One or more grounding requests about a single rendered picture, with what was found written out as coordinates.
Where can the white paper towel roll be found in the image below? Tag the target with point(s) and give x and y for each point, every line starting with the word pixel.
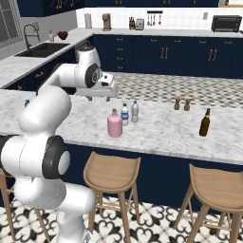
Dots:
pixel 88 21

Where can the white soap dispenser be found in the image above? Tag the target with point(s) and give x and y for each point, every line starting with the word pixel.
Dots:
pixel 51 36

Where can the clear plastic bottle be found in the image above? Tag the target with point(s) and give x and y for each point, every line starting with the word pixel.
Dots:
pixel 134 112

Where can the blue label plastic water bottle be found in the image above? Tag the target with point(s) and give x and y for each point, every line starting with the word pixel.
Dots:
pixel 125 115

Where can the wooden bar stool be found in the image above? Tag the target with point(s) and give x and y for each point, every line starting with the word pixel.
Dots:
pixel 110 174
pixel 6 205
pixel 218 190

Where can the black rail with hanging tools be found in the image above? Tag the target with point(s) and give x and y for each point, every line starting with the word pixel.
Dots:
pixel 154 12

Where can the brown coffee machine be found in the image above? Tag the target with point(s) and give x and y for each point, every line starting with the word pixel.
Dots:
pixel 106 22

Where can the black tap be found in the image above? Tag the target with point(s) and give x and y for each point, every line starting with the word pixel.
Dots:
pixel 28 34

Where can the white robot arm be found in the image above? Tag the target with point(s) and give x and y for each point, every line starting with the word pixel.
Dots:
pixel 44 110

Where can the knife block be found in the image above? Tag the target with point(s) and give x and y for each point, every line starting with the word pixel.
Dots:
pixel 132 24

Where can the navy wall cupboards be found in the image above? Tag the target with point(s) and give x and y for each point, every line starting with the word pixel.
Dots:
pixel 47 8

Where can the silver toaster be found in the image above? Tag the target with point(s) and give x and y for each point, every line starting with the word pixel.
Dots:
pixel 140 24

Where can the brown glass bottle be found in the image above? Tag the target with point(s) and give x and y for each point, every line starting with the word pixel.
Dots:
pixel 204 125

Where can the window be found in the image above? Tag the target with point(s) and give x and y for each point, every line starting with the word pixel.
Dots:
pixel 9 22

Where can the navy base cupboards long run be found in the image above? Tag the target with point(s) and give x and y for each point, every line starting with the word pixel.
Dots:
pixel 177 57

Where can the black sink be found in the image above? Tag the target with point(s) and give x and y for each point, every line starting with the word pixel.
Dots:
pixel 42 50

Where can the bowl of red fruit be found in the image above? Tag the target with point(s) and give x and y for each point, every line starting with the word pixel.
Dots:
pixel 62 34

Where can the navy base cupboards under sink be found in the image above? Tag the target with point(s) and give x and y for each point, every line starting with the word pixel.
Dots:
pixel 34 77

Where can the wall outlet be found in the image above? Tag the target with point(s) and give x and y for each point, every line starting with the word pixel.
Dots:
pixel 205 15

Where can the pink bottle with cork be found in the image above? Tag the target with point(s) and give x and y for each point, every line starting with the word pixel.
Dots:
pixel 115 126

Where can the navy island cabinet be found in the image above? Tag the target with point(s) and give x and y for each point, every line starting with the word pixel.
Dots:
pixel 164 177

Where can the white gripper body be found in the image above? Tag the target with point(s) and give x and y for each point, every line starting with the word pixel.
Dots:
pixel 96 91

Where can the blue capped bottle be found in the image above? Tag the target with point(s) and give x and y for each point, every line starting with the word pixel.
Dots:
pixel 27 102

